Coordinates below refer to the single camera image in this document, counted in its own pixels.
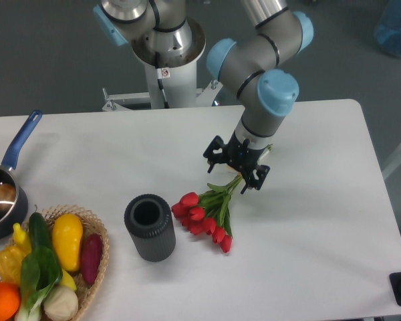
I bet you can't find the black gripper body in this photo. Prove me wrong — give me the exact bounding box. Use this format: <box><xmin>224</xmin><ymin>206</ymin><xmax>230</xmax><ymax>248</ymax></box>
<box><xmin>225</xmin><ymin>132</ymin><xmax>265</xmax><ymax>174</ymax></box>

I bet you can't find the red tulip bouquet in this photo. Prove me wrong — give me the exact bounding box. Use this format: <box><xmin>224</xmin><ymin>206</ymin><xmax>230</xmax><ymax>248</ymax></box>
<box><xmin>171</xmin><ymin>174</ymin><xmax>243</xmax><ymax>253</ymax></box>

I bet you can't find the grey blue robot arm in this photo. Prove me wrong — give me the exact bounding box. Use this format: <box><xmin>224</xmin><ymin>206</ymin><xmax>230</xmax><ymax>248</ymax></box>
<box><xmin>93</xmin><ymin>1</ymin><xmax>313</xmax><ymax>189</ymax></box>

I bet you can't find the dark grey ribbed vase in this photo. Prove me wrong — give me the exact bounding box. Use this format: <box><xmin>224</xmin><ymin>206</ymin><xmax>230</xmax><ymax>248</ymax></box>
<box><xmin>124</xmin><ymin>194</ymin><xmax>176</xmax><ymax>262</ymax></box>

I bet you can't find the purple sweet potato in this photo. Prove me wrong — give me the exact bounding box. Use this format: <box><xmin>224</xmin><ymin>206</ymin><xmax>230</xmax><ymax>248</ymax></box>
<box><xmin>80</xmin><ymin>233</ymin><xmax>103</xmax><ymax>286</ymax></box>

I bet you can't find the yellow squash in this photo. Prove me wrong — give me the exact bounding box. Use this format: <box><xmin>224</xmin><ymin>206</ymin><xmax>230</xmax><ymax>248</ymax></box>
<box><xmin>52</xmin><ymin>213</ymin><xmax>84</xmax><ymax>272</ymax></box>

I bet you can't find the woven wicker basket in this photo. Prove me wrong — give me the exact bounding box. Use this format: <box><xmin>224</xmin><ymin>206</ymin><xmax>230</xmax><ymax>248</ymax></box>
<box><xmin>0</xmin><ymin>205</ymin><xmax>109</xmax><ymax>320</ymax></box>

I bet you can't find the blue translucent container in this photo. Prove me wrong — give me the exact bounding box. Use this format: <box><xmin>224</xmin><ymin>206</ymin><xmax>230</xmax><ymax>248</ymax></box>
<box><xmin>374</xmin><ymin>0</ymin><xmax>401</xmax><ymax>58</ymax></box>

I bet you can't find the green cucumber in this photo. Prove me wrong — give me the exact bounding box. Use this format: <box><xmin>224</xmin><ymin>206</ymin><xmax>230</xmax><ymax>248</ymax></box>
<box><xmin>29</xmin><ymin>212</ymin><xmax>53</xmax><ymax>250</ymax></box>

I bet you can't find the yellow banana under greens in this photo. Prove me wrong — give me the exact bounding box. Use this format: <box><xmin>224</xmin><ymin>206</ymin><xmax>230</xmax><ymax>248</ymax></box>
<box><xmin>59</xmin><ymin>269</ymin><xmax>77</xmax><ymax>292</ymax></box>

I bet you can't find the green bok choy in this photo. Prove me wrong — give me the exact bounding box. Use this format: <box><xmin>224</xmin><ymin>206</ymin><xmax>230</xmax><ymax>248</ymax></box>
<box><xmin>14</xmin><ymin>246</ymin><xmax>63</xmax><ymax>321</ymax></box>

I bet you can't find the small yellow pepper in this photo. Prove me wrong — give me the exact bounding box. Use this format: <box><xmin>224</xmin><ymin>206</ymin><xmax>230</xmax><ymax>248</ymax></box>
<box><xmin>13</xmin><ymin>223</ymin><xmax>31</xmax><ymax>254</ymax></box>

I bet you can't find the beige garlic bulb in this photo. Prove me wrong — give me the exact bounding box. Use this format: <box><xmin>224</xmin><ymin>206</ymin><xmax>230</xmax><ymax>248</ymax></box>
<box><xmin>43</xmin><ymin>286</ymin><xmax>78</xmax><ymax>321</ymax></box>

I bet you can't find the brown bread in pan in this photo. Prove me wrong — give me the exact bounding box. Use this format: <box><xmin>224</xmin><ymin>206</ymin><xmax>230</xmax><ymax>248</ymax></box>
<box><xmin>0</xmin><ymin>183</ymin><xmax>16</xmax><ymax>211</ymax></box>

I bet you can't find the yellow bell pepper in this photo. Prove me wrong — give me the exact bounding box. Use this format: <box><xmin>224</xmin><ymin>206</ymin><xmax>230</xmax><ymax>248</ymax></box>
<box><xmin>0</xmin><ymin>245</ymin><xmax>26</xmax><ymax>286</ymax></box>

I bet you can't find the orange fruit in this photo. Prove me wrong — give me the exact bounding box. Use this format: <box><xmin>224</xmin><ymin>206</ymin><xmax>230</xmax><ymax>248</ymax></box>
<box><xmin>0</xmin><ymin>282</ymin><xmax>21</xmax><ymax>320</ymax></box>

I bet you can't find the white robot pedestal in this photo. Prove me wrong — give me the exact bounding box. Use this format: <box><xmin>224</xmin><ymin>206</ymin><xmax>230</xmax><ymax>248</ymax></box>
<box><xmin>102</xmin><ymin>17</ymin><xmax>223</xmax><ymax>112</ymax></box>

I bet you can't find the black cable on pedestal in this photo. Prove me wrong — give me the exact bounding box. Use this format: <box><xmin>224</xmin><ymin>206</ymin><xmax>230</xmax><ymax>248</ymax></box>
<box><xmin>154</xmin><ymin>51</ymin><xmax>170</xmax><ymax>110</ymax></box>

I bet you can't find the dark saucepan with blue handle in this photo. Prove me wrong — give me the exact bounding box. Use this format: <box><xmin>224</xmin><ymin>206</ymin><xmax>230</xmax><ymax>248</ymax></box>
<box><xmin>0</xmin><ymin>110</ymin><xmax>43</xmax><ymax>239</ymax></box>

